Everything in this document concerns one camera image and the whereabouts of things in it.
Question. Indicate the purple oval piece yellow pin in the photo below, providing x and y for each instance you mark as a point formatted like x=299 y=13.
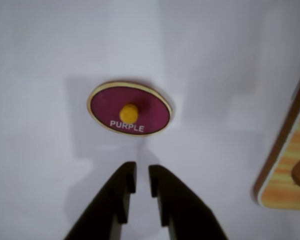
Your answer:
x=107 y=105

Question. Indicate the wooden shape puzzle board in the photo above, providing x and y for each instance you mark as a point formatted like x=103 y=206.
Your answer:
x=282 y=180

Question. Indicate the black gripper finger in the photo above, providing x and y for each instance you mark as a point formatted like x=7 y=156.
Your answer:
x=185 y=215
x=107 y=207

